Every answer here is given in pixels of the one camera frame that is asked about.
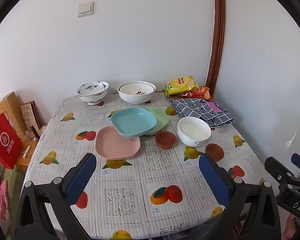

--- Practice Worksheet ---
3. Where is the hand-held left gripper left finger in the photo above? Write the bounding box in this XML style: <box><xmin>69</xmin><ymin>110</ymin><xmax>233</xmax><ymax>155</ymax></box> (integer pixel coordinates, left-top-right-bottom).
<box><xmin>15</xmin><ymin>152</ymin><xmax>97</xmax><ymax>240</ymax></box>

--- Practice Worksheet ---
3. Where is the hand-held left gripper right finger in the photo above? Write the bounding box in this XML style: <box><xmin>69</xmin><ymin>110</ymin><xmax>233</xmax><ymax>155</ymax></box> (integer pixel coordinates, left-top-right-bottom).
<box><xmin>199</xmin><ymin>153</ymin><xmax>282</xmax><ymax>240</ymax></box>

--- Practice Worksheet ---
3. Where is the small brown bowl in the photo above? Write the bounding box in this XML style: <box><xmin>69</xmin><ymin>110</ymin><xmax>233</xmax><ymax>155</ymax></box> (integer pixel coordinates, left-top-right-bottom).
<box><xmin>154</xmin><ymin>131</ymin><xmax>177</xmax><ymax>149</ymax></box>
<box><xmin>205</xmin><ymin>143</ymin><xmax>225</xmax><ymax>162</ymax></box>

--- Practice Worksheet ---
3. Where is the pink square plate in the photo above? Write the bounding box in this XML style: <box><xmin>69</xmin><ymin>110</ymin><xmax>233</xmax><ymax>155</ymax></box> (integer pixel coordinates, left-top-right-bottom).
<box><xmin>95</xmin><ymin>126</ymin><xmax>141</xmax><ymax>159</ymax></box>

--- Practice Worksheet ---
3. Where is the blue square plate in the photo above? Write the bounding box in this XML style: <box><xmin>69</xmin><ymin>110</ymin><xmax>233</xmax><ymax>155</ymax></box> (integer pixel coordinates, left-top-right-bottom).
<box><xmin>111</xmin><ymin>107</ymin><xmax>157</xmax><ymax>138</ymax></box>

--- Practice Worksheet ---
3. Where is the green square plate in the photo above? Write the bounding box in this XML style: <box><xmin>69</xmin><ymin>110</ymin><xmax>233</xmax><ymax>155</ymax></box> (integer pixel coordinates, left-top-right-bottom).
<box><xmin>141</xmin><ymin>106</ymin><xmax>169</xmax><ymax>136</ymax></box>

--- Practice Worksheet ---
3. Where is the person's right hand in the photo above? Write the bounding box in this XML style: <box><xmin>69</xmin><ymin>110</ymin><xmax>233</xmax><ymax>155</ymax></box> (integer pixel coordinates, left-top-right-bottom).
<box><xmin>285</xmin><ymin>214</ymin><xmax>300</xmax><ymax>239</ymax></box>

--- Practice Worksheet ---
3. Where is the fruit print tablecloth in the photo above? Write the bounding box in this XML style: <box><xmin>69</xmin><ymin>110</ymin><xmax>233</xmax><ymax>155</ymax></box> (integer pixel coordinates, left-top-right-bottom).
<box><xmin>24</xmin><ymin>94</ymin><xmax>273</xmax><ymax>240</ymax></box>

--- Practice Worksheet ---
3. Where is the plain white bowl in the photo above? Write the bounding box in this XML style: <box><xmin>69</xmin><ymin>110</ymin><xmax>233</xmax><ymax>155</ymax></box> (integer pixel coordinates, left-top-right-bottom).
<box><xmin>177</xmin><ymin>117</ymin><xmax>212</xmax><ymax>147</ymax></box>

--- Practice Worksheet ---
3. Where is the grey checked folded cloth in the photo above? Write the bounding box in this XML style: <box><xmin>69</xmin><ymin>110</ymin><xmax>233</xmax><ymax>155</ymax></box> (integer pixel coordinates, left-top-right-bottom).
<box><xmin>168</xmin><ymin>98</ymin><xmax>236</xmax><ymax>128</ymax></box>

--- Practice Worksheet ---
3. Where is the brown patterned book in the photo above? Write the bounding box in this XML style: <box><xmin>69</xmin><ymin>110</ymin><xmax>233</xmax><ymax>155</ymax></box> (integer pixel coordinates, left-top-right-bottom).
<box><xmin>20</xmin><ymin>101</ymin><xmax>40</xmax><ymax>133</ymax></box>

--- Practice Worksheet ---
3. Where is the blue patterned white bowl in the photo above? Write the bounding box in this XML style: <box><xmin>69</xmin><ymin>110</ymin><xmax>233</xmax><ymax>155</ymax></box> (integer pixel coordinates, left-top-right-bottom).
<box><xmin>76</xmin><ymin>81</ymin><xmax>110</xmax><ymax>106</ymax></box>

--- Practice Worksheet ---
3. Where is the pink bag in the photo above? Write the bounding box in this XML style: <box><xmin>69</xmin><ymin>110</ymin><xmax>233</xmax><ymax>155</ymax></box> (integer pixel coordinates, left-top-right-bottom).
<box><xmin>0</xmin><ymin>180</ymin><xmax>11</xmax><ymax>235</ymax></box>

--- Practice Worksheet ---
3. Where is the red paper bag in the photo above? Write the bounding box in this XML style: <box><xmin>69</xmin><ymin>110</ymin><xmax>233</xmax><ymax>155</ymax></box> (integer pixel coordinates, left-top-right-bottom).
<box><xmin>0</xmin><ymin>113</ymin><xmax>23</xmax><ymax>170</ymax></box>

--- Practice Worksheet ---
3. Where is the red snack bag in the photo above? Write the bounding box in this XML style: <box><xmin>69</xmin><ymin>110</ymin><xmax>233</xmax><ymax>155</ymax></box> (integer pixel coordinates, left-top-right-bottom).
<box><xmin>176</xmin><ymin>85</ymin><xmax>212</xmax><ymax>100</ymax></box>

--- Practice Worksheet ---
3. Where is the white bowl grey swirl print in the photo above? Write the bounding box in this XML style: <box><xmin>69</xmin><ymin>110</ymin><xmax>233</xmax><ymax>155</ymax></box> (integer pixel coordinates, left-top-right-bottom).
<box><xmin>117</xmin><ymin>81</ymin><xmax>156</xmax><ymax>105</ymax></box>

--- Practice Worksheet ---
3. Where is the yellow snack bag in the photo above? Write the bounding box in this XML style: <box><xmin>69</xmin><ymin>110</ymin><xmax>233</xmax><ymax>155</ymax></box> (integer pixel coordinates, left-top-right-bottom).
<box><xmin>164</xmin><ymin>76</ymin><xmax>198</xmax><ymax>97</ymax></box>

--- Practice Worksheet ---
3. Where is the wooden chair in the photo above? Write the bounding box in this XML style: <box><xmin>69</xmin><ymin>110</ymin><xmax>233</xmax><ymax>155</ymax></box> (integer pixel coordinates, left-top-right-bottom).
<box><xmin>0</xmin><ymin>92</ymin><xmax>47</xmax><ymax>173</ymax></box>

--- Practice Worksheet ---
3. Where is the white bowl red print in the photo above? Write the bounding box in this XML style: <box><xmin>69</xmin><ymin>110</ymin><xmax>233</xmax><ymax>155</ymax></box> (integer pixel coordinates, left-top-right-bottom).
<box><xmin>118</xmin><ymin>81</ymin><xmax>154</xmax><ymax>97</ymax></box>

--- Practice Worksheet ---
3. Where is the brown wooden door frame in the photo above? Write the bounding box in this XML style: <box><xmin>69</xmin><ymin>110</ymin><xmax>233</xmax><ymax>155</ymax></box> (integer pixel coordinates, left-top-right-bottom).
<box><xmin>205</xmin><ymin>0</ymin><xmax>226</xmax><ymax>96</ymax></box>

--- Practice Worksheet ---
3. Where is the white wall light switch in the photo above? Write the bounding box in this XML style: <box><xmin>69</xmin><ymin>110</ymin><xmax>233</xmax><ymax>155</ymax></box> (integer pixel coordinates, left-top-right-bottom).
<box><xmin>77</xmin><ymin>1</ymin><xmax>94</xmax><ymax>17</ymax></box>

